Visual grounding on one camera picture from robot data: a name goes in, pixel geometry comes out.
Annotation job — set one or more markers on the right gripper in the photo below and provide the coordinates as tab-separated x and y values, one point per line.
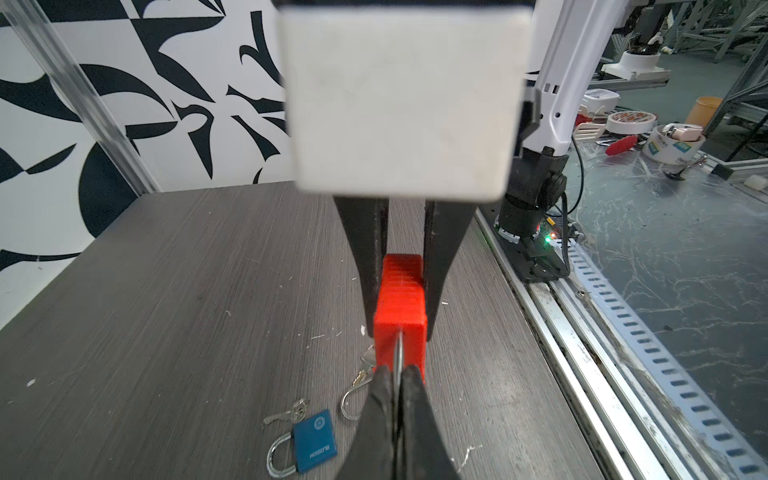
446	224

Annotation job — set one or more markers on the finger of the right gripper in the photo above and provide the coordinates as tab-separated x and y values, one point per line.
365	223

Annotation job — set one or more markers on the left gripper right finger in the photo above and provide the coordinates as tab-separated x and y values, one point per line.
423	432

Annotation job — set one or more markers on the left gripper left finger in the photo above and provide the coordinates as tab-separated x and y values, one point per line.
372	451

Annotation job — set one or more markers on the blue padlock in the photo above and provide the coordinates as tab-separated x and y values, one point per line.
313	441

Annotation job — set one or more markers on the silver key of blue padlock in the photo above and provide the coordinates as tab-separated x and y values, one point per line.
295	414

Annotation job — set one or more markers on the red padlock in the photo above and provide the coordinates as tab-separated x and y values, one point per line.
363	377
400	336

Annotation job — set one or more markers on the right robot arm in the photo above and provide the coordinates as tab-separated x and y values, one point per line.
578	32

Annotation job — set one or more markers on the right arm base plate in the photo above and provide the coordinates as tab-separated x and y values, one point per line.
537	259

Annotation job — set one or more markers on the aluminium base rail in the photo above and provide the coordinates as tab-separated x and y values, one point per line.
624	430

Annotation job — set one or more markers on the white slotted cable duct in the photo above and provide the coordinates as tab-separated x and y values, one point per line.
688	410

